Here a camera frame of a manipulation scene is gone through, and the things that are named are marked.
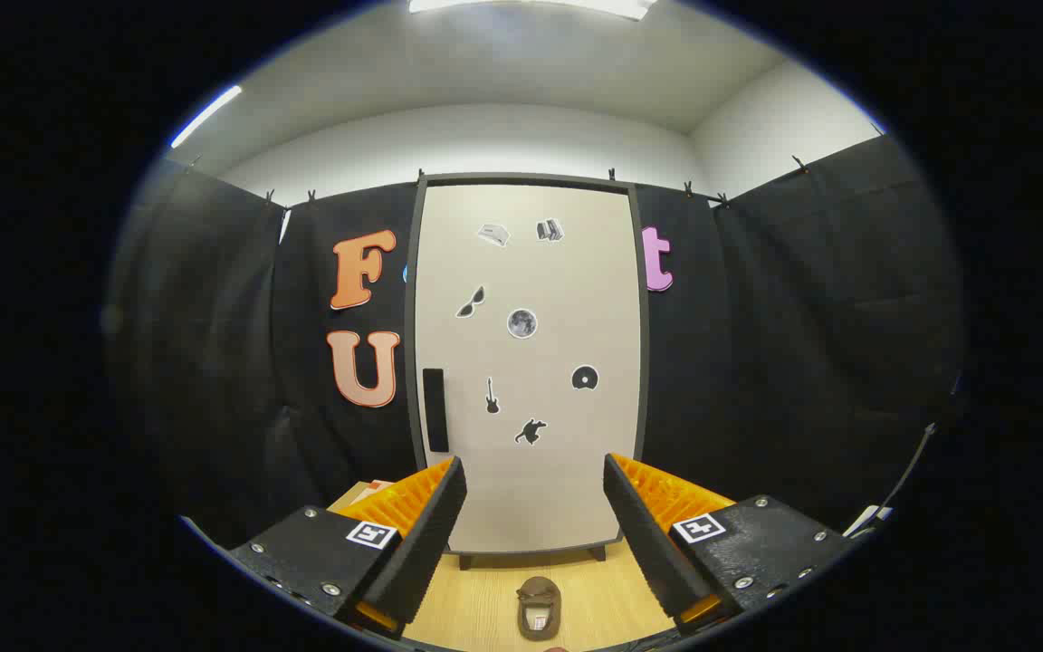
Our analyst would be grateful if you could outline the black cable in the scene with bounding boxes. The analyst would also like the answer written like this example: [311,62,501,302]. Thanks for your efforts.
[875,424,937,522]

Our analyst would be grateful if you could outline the wide ceiling light panel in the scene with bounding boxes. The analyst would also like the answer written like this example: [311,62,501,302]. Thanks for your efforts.
[408,0,658,21]

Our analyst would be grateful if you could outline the white shoe cabinet door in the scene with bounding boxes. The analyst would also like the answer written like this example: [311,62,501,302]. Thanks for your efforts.
[415,184,647,555]

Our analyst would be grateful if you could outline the narrow ceiling light strip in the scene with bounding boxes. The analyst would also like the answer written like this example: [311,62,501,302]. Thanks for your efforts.
[170,85,244,149]

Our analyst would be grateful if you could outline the black cabinet door handle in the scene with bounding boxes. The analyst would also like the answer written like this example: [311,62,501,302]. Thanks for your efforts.
[422,369,448,453]

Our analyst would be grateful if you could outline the grey shoe cabinet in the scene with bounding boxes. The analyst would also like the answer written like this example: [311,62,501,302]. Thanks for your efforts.
[404,172,651,571]

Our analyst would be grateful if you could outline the brown fuzzy shoe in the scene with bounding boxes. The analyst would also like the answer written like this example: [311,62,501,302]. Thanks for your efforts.
[517,576,563,642]

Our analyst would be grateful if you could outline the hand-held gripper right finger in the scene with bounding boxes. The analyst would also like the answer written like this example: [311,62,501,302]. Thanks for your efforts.
[602,453,853,635]

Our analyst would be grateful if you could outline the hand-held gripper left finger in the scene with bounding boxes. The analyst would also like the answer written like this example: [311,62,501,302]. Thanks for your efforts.
[230,456,468,640]

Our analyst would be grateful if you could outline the black backdrop cloth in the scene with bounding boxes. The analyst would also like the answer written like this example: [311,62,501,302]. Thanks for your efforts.
[105,134,966,553]

